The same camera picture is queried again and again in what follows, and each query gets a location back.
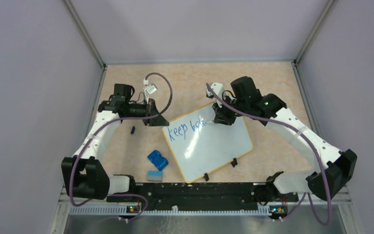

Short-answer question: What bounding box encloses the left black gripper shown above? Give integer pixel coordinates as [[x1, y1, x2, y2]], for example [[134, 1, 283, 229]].
[[125, 98, 169, 127]]

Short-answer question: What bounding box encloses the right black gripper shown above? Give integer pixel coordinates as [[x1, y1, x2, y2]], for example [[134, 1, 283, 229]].
[[212, 94, 248, 126]]

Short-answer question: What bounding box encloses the yellow framed whiteboard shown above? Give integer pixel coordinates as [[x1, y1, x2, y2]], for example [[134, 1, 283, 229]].
[[162, 103, 253, 183]]

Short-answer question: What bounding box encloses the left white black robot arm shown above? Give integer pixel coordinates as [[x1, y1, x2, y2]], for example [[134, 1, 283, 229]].
[[61, 84, 169, 202]]

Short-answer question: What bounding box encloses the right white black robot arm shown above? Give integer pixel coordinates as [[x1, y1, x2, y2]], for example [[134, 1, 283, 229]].
[[206, 76, 357, 201]]

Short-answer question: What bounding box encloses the grey blue toy brick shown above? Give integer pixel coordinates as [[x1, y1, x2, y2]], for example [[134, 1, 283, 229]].
[[146, 171, 163, 182]]

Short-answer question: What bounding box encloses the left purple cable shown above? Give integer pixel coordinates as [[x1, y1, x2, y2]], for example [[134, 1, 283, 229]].
[[69, 72, 174, 223]]

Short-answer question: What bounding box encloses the purple cable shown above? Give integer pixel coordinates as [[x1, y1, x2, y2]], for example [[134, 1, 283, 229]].
[[206, 82, 333, 226], [69, 72, 174, 223]]

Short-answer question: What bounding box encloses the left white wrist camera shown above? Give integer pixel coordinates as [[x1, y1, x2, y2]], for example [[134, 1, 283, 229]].
[[143, 79, 157, 102]]

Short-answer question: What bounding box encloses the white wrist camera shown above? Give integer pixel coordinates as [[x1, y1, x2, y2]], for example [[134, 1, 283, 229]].
[[143, 79, 157, 102], [206, 82, 225, 99]]

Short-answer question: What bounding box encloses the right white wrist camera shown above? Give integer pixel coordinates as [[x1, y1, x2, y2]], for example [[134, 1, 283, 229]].
[[206, 82, 225, 99]]

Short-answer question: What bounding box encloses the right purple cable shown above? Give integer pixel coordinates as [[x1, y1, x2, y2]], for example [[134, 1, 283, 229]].
[[206, 82, 333, 226]]

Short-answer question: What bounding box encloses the whiteboard wire stand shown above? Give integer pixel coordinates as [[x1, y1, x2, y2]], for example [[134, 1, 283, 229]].
[[203, 157, 238, 182]]

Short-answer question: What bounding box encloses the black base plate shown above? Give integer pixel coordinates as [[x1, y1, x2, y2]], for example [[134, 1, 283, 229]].
[[106, 182, 299, 211]]

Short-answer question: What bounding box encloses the white slotted cable duct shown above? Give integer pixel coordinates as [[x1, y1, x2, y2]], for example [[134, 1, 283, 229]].
[[69, 205, 271, 216]]

